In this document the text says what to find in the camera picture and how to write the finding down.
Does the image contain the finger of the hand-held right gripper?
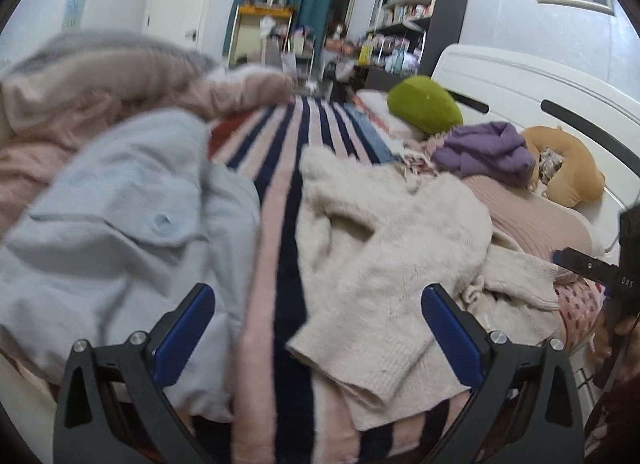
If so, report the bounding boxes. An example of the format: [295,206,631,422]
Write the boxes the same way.
[552,247,621,291]

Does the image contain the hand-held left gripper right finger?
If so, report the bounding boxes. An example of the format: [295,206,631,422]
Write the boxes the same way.
[421,284,586,464]

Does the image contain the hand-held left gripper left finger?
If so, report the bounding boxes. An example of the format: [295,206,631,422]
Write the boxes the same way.
[52,283,217,464]

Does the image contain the cream knitted sweater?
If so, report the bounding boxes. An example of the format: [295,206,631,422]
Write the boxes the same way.
[286,145,567,433]

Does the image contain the light blue shirt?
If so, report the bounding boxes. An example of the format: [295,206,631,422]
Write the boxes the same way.
[0,108,264,423]

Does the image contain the person's right hand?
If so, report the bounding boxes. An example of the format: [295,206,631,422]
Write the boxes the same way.
[591,300,640,371]

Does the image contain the pink polka dot cloth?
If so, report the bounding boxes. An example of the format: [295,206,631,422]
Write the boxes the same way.
[552,278,609,345]

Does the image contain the pink knitted blanket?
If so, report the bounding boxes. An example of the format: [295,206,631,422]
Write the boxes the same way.
[462,174,604,265]

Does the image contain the striped pink navy blanket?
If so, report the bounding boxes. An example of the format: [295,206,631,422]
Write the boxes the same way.
[207,94,501,464]

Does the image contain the purple garment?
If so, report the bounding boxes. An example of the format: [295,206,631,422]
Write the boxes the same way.
[431,121,537,189]

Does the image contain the fringed pink cloth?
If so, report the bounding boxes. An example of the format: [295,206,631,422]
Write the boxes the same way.
[399,136,453,181]

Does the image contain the white headboard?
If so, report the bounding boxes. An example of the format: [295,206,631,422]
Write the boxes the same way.
[430,44,640,255]

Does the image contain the blue jeans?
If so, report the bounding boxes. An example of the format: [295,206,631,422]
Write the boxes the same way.
[344,102,402,165]

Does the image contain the green pillow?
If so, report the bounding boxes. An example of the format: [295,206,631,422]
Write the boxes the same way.
[387,75,465,136]

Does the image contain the white pillow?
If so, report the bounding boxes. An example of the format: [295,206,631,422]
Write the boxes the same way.
[355,88,427,143]

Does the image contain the pink fluffy blanket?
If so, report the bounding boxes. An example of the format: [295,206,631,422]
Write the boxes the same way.
[0,30,297,245]

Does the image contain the dark bookshelf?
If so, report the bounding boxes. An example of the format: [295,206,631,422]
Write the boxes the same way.
[366,0,474,80]

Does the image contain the white door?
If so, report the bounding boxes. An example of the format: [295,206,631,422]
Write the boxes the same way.
[144,0,215,52]

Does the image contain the yellow shelf rack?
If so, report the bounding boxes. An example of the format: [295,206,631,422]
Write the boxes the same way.
[230,0,297,67]

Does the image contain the white cable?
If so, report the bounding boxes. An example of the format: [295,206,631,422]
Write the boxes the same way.
[602,183,632,251]

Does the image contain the wall poster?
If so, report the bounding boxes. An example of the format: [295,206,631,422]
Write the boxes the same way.
[63,0,90,31]

